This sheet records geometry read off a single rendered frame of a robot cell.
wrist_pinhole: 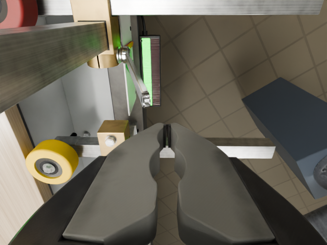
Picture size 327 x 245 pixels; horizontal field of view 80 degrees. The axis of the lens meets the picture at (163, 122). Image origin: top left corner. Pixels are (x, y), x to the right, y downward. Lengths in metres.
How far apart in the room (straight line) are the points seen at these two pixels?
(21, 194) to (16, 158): 0.09
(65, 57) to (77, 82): 0.44
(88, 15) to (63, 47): 0.13
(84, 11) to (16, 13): 0.08
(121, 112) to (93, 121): 0.16
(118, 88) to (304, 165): 0.72
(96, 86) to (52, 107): 0.13
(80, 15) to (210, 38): 0.95
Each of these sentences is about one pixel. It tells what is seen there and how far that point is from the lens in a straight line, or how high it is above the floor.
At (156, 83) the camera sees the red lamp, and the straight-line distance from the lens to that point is 0.49.
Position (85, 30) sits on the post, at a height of 0.94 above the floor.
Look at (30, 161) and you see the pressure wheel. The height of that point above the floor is 0.91.
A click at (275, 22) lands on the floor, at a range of 1.30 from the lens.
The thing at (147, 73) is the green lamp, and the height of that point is 0.70.
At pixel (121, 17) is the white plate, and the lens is 0.38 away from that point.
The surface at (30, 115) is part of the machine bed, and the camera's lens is 0.53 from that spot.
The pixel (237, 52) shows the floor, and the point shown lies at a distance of 1.25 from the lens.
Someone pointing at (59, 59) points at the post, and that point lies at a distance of 0.18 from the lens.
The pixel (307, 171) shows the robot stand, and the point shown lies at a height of 0.60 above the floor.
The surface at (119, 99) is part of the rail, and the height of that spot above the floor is 0.70.
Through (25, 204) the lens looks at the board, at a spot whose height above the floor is 0.90.
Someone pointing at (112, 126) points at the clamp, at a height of 0.85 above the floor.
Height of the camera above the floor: 1.17
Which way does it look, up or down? 61 degrees down
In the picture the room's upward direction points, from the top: 178 degrees counter-clockwise
